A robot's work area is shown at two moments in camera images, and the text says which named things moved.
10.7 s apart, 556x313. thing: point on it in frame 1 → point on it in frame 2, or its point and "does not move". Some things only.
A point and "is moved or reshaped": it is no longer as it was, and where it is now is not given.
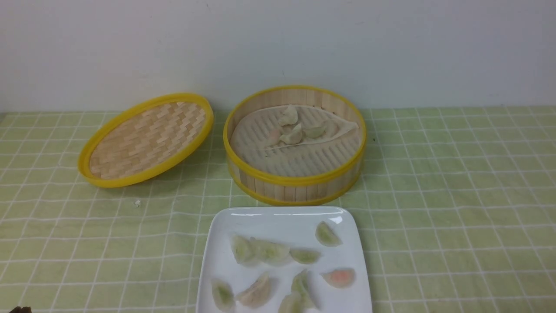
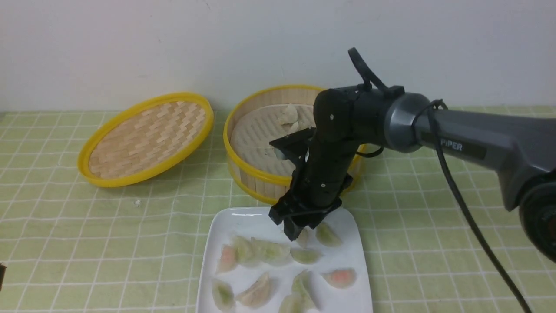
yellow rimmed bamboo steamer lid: [145, 140] does not move
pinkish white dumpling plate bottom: [257, 294] does not move
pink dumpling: [273, 136] → [228, 259]
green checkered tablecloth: [457, 209] does not move
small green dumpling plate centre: [304, 255] does not move
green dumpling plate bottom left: [223, 294] does not move
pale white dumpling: [332, 128] is moved or reshaped
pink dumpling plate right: [341, 278] does not move
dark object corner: [18, 309] → [2, 269]
